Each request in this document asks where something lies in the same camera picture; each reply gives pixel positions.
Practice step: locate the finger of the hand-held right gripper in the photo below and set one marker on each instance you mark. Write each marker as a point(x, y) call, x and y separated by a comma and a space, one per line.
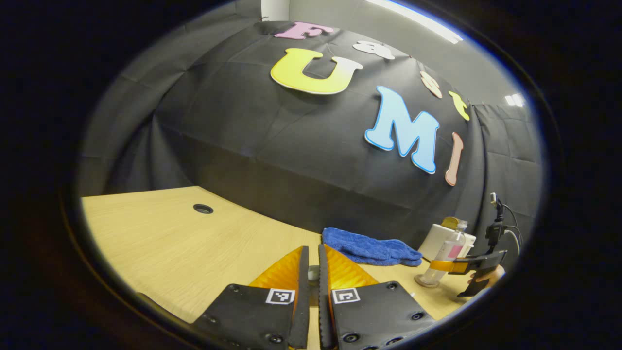
point(466, 265)

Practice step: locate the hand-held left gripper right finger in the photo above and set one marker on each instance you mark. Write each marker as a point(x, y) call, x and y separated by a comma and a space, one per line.
point(324, 301)

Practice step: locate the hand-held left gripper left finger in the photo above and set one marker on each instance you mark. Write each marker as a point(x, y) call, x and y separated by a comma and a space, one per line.
point(302, 301)

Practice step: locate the clear water bottle pink label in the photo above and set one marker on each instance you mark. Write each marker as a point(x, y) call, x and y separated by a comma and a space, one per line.
point(444, 257)

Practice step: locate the round brown coaster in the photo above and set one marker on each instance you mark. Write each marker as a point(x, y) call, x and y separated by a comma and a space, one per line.
point(423, 286)

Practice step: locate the white toaster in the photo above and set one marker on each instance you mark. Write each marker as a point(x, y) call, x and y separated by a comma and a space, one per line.
point(435, 240)

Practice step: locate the brown toast slice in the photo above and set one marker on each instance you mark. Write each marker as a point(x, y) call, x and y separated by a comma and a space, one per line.
point(449, 222)

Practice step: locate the blue towel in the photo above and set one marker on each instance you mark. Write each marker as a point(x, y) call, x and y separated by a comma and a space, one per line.
point(369, 245)

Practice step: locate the small ceiling light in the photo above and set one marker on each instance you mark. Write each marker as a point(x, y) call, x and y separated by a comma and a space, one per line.
point(515, 100)

